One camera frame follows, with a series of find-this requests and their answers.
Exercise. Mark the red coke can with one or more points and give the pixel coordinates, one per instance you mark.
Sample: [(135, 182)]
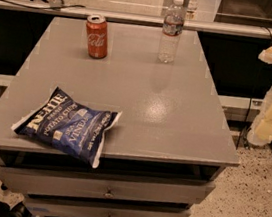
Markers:
[(97, 36)]

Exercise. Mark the blue potato chip bag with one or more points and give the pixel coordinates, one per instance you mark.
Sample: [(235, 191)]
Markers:
[(69, 127)]

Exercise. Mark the clear plastic water bottle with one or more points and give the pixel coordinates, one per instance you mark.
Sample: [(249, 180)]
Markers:
[(172, 29)]

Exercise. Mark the grey drawer cabinet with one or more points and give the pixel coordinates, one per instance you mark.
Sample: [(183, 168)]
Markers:
[(171, 125)]

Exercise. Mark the middle grey drawer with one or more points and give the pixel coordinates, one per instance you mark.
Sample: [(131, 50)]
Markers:
[(76, 208)]

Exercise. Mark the top grey drawer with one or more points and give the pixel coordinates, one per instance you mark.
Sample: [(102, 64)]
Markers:
[(99, 186)]

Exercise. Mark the black shoe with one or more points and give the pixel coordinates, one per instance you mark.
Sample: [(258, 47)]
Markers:
[(19, 210)]

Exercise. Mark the grey metal rail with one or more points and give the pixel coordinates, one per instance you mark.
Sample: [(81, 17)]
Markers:
[(144, 20)]

